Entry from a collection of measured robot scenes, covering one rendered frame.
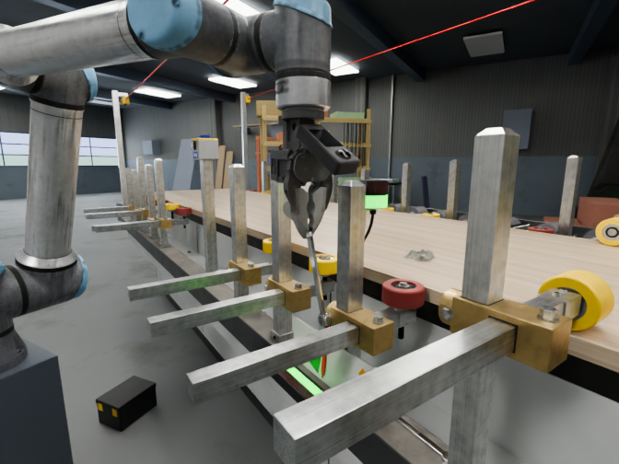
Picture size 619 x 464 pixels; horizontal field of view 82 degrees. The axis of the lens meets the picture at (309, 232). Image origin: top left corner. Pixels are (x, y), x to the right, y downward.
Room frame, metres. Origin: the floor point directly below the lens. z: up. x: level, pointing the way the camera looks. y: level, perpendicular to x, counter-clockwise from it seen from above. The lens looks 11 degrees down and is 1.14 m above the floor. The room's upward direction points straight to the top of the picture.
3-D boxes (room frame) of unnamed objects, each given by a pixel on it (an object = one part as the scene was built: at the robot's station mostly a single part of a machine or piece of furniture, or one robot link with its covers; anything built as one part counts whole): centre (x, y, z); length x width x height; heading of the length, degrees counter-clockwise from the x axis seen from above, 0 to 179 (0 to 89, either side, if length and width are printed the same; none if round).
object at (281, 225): (0.84, 0.07, 0.89); 0.03 x 0.03 x 0.48; 35
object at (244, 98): (3.57, 0.61, 1.25); 0.09 x 0.08 x 1.10; 35
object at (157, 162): (1.86, 0.78, 0.92); 0.03 x 0.03 x 0.48; 35
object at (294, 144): (0.62, 0.02, 1.16); 0.09 x 0.08 x 0.12; 35
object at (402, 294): (0.65, -0.18, 0.85); 0.08 x 0.08 x 0.11
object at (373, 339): (0.61, -0.09, 0.85); 0.13 x 0.06 x 0.05; 35
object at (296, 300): (0.82, 0.05, 0.83); 0.13 x 0.06 x 0.05; 35
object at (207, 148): (1.26, 0.36, 1.18); 0.07 x 0.07 x 0.08; 35
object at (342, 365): (0.64, -0.04, 0.75); 0.26 x 0.01 x 0.10; 35
